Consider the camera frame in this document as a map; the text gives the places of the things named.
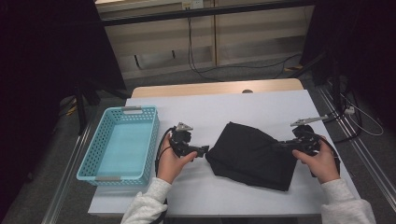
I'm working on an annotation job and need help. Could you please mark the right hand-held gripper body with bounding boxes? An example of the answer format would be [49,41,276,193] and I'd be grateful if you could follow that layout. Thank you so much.
[289,115,330,157]

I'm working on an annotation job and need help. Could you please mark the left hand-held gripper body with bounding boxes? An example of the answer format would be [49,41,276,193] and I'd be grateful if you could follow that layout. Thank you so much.
[169,121,200,159]

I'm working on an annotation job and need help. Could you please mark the black pants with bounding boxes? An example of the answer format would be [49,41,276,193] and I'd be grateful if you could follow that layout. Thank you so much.
[205,121,298,192]

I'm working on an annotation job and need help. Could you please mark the light blue plastic basket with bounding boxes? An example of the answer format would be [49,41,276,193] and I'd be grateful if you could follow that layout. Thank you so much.
[77,105,161,187]

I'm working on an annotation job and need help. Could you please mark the person's left hand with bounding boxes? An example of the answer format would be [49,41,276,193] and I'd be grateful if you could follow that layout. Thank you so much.
[156,133,199,185]

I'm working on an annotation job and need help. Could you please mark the person's right hand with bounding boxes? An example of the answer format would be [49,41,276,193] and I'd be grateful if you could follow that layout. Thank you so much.
[291,136,341,185]

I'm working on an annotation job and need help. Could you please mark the white table cover sheet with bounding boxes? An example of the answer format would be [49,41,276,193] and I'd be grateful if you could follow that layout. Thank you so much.
[88,89,369,217]

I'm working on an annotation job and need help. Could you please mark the black metal stand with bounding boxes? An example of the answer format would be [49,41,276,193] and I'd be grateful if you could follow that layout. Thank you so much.
[289,49,344,110]

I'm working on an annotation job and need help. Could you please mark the black tripod stand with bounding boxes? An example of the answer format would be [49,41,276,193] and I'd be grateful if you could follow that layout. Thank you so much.
[73,77,132,136]

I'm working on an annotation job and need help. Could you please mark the narrow black curtain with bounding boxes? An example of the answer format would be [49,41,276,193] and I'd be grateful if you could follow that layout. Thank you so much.
[300,0,396,132]

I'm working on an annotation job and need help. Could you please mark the black horizontal bar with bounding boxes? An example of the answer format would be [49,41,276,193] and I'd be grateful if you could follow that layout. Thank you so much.
[101,0,316,27]

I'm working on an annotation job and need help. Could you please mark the wide black curtain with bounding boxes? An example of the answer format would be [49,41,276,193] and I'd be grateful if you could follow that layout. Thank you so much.
[0,0,127,218]

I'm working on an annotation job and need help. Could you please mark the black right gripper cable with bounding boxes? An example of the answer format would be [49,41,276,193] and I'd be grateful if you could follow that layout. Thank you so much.
[307,130,342,178]

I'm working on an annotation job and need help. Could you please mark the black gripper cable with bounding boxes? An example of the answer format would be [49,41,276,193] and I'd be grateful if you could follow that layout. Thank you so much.
[307,130,342,178]
[152,126,177,224]

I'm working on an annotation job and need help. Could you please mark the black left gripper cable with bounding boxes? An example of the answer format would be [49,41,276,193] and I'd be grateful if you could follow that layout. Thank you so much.
[152,126,177,224]

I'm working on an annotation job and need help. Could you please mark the black floor cables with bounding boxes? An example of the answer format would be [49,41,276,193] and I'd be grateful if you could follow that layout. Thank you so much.
[321,90,364,144]

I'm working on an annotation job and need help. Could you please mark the metal floor rail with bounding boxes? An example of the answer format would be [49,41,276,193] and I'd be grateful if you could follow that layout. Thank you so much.
[317,87,396,203]
[41,124,92,224]

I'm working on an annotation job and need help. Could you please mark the white floor cable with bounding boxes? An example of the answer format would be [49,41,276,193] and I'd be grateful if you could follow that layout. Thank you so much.
[340,92,385,137]

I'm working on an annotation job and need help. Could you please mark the black hanging wall cable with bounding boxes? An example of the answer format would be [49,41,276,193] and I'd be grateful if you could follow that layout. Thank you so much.
[186,17,303,82]

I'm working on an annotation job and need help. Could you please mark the beige wall cabinet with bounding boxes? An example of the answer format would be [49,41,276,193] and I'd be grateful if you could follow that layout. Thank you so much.
[94,0,316,80]

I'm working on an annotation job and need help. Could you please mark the yellow floor cable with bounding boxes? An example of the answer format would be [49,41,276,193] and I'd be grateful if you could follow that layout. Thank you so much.
[64,97,78,117]

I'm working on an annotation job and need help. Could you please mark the white wall socket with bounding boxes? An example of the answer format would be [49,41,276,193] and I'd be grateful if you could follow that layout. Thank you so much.
[181,0,205,9]

